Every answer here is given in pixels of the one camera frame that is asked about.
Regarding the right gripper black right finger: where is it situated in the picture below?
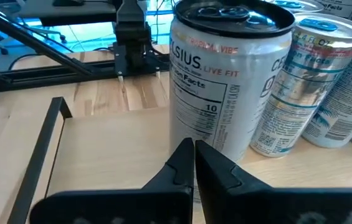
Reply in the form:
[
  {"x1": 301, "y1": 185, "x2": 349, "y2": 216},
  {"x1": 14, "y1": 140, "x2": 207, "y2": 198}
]
[{"x1": 195, "y1": 139, "x2": 352, "y2": 224}]

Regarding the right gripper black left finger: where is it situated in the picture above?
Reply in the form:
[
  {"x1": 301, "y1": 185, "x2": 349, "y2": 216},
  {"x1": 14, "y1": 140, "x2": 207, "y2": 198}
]
[{"x1": 29, "y1": 138, "x2": 194, "y2": 224}]

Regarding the white beverage can black lid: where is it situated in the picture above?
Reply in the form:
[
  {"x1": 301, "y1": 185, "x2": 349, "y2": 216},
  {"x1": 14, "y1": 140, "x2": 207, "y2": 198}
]
[
  {"x1": 168, "y1": 0, "x2": 295, "y2": 162},
  {"x1": 302, "y1": 15, "x2": 352, "y2": 149},
  {"x1": 315, "y1": 0, "x2": 352, "y2": 20}
]

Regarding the grey desk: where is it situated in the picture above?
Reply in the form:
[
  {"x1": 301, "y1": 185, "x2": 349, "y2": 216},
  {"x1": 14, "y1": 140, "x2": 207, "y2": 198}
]
[{"x1": 18, "y1": 0, "x2": 117, "y2": 27}]

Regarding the wooden shelf black metal frame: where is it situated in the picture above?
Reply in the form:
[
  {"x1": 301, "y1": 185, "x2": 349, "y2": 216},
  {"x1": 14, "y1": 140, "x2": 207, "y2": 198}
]
[{"x1": 7, "y1": 96, "x2": 352, "y2": 224}]

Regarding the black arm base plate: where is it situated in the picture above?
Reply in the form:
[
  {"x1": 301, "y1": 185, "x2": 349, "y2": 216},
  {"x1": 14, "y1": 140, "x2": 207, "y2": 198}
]
[{"x1": 112, "y1": 43, "x2": 163, "y2": 79}]

